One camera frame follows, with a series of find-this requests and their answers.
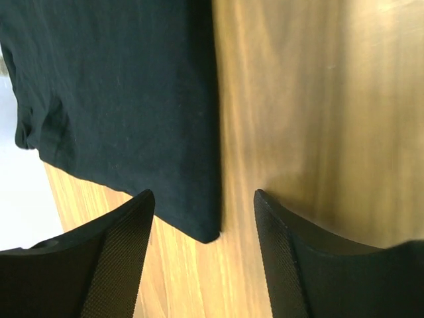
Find black t shirt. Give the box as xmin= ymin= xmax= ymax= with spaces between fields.
xmin=1 ymin=1 xmax=221 ymax=243

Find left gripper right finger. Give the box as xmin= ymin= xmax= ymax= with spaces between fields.
xmin=254 ymin=189 xmax=423 ymax=317

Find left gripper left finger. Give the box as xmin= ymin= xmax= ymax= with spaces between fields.
xmin=1 ymin=189 xmax=155 ymax=317

